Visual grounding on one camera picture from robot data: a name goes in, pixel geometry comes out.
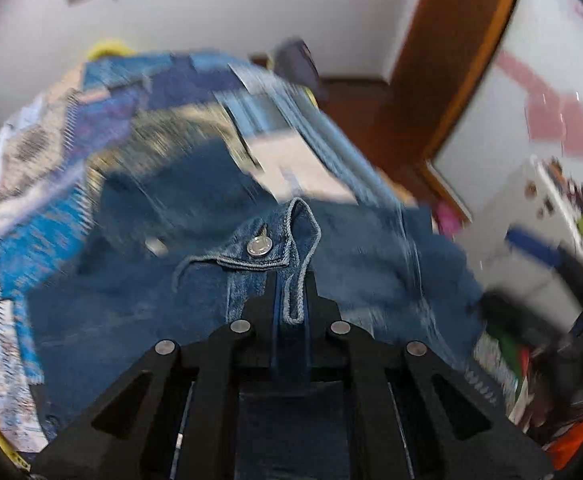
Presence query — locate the yellow blanket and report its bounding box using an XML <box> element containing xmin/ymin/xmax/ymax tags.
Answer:
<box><xmin>86</xmin><ymin>39</ymin><xmax>135</xmax><ymax>62</ymax></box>

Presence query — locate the dark blue garment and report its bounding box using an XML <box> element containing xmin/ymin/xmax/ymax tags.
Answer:
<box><xmin>270</xmin><ymin>37</ymin><xmax>328</xmax><ymax>104</ymax></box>

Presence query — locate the pink wall sticker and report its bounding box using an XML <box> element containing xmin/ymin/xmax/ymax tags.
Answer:
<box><xmin>495</xmin><ymin>50</ymin><xmax>583</xmax><ymax>162</ymax></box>

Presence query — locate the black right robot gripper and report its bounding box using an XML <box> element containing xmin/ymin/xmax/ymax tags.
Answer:
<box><xmin>480</xmin><ymin>224</ymin><xmax>583</xmax><ymax>356</ymax></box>

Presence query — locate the wooden door frame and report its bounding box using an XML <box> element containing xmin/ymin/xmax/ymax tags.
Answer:
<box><xmin>321</xmin><ymin>0</ymin><xmax>516</xmax><ymax>220</ymax></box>

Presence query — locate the blue denim jacket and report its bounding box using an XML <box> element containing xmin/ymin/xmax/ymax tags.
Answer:
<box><xmin>24</xmin><ymin>138</ymin><xmax>488</xmax><ymax>480</ymax></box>

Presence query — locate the blue patchwork bedspread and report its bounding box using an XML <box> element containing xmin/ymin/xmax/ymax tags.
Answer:
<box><xmin>0</xmin><ymin>52</ymin><xmax>431</xmax><ymax>454</ymax></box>

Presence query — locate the white cabinet with stickers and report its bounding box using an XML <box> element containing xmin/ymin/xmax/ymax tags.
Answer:
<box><xmin>463</xmin><ymin>155</ymin><xmax>583</xmax><ymax>331</ymax></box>

